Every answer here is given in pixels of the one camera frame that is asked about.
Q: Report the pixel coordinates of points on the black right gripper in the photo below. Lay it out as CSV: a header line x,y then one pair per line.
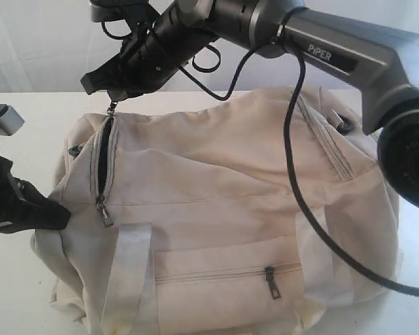
x,y
145,65

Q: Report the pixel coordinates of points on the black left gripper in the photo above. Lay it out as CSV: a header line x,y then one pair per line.
x,y
23,207

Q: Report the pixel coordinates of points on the metal main zipper pull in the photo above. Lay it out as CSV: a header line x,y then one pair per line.
x,y
111,110

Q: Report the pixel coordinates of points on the cream duffel bag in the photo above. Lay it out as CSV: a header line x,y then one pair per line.
x,y
201,204

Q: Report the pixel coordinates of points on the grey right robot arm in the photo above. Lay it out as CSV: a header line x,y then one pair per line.
x,y
381,62

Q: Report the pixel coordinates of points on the dark pocket zipper pull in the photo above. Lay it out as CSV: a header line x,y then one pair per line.
x,y
270,272

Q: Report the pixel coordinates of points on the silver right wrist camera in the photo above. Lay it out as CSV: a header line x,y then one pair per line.
x,y
108,10

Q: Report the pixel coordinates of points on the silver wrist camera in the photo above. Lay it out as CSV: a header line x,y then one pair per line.
x,y
10,121
108,10

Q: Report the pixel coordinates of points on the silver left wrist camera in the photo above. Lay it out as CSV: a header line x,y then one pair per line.
x,y
10,121

